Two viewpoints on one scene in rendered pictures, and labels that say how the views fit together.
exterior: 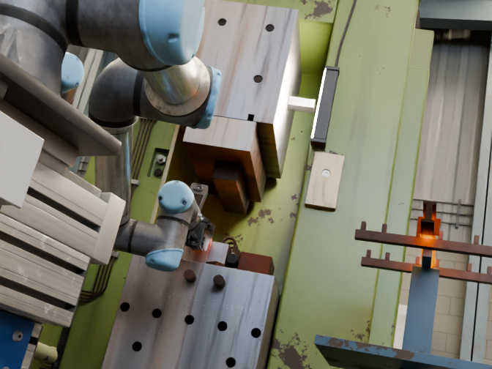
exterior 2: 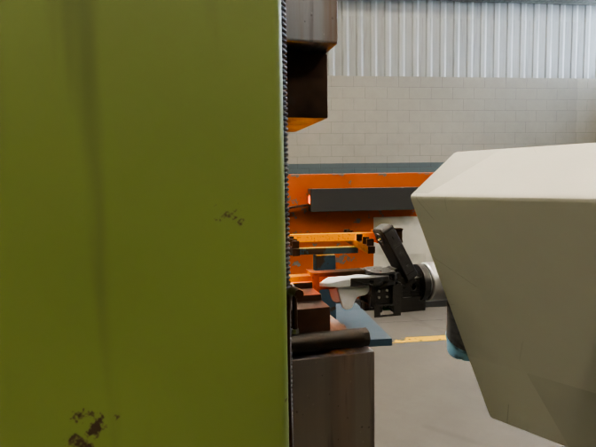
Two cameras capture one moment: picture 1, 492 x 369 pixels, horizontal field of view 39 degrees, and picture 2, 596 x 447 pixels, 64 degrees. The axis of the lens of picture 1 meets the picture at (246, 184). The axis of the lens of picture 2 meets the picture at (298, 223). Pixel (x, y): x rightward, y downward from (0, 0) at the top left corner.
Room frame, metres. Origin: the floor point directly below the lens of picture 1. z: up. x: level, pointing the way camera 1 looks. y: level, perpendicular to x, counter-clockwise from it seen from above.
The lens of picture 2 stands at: (2.19, 0.86, 1.17)
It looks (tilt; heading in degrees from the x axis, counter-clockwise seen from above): 5 degrees down; 246
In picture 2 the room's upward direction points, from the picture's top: 1 degrees counter-clockwise
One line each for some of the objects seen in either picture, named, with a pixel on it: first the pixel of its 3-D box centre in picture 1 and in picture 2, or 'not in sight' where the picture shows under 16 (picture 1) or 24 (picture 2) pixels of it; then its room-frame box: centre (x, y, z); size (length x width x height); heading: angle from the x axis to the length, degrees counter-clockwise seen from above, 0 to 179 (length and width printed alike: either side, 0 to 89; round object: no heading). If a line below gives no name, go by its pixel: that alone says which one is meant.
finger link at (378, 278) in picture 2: not in sight; (369, 278); (1.71, 0.13, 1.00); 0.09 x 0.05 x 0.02; 178
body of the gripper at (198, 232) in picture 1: (189, 227); (393, 287); (1.65, 0.11, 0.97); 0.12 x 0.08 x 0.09; 170
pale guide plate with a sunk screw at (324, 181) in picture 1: (324, 180); not in sight; (1.89, -0.23, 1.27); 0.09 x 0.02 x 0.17; 80
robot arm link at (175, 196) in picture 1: (177, 203); not in sight; (1.50, 0.14, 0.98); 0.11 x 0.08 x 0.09; 170
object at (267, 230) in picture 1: (254, 184); not in sight; (2.33, -0.03, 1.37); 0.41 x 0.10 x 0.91; 80
